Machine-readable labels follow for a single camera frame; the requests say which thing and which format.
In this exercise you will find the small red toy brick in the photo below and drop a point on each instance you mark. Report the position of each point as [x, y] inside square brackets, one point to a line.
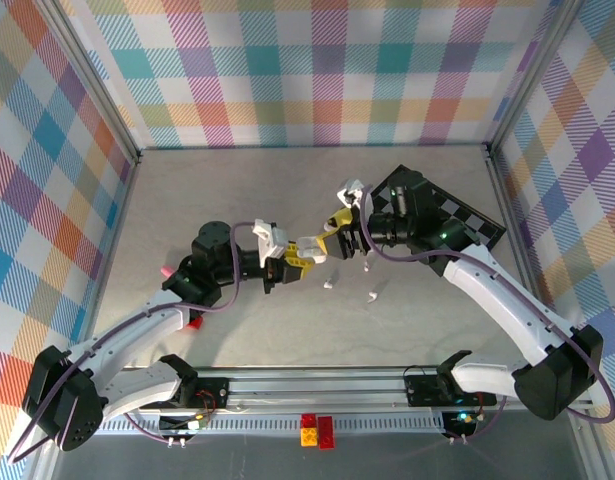
[309, 419]

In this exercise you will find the red plastic block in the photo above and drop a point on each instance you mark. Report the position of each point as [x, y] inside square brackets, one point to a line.
[196, 324]

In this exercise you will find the long red toy brick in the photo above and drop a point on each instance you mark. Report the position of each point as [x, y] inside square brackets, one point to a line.
[327, 431]

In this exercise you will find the wide aluminium mounting rail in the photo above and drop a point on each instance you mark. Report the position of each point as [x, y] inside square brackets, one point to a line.
[312, 387]

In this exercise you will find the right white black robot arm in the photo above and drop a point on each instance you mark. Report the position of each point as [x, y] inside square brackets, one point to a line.
[507, 300]

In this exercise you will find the black controller board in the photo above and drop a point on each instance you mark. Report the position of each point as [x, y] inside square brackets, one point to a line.
[177, 424]
[459, 425]

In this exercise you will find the black and white chessboard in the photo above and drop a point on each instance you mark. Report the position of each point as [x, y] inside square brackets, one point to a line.
[487, 227]

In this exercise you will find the aluminium frame post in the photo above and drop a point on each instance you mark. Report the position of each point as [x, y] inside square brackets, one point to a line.
[530, 75]
[99, 85]

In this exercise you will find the thin aluminium wall rail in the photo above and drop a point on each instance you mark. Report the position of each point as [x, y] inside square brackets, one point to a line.
[312, 147]

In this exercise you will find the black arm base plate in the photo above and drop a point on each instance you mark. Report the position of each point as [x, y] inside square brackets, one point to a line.
[222, 387]
[417, 395]

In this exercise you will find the aluminium side rail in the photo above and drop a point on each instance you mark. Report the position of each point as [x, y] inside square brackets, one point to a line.
[123, 200]
[519, 235]

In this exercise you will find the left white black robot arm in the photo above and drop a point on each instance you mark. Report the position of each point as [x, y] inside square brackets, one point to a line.
[127, 330]

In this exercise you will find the yellow toy brick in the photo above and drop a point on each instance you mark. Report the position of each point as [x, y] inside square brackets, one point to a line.
[308, 437]

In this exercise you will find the small pink object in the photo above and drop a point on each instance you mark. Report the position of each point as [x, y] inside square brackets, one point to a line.
[165, 271]

